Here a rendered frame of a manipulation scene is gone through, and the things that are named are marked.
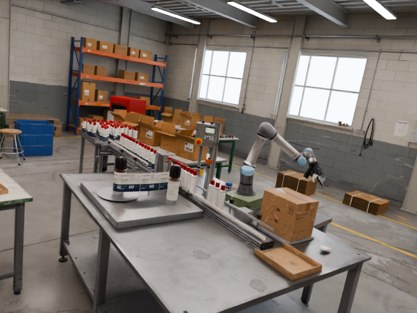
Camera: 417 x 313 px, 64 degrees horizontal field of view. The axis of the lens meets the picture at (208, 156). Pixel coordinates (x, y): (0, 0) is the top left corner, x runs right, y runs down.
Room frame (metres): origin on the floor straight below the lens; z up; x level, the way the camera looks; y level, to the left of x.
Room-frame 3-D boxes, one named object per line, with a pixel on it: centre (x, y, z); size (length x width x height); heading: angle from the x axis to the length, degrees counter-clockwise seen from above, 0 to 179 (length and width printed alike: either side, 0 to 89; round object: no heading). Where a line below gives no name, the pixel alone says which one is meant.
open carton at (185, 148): (4.54, 0.23, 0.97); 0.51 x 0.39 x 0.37; 143
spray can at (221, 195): (2.38, -0.14, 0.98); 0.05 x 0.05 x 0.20
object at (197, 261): (2.47, 0.05, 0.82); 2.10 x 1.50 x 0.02; 37
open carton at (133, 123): (5.39, 1.22, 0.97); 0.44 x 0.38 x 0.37; 142
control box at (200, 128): (2.76, 0.05, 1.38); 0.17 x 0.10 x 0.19; 93
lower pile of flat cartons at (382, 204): (6.04, -3.03, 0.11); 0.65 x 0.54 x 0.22; 44
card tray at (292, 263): (1.84, -0.56, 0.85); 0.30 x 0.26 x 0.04; 37
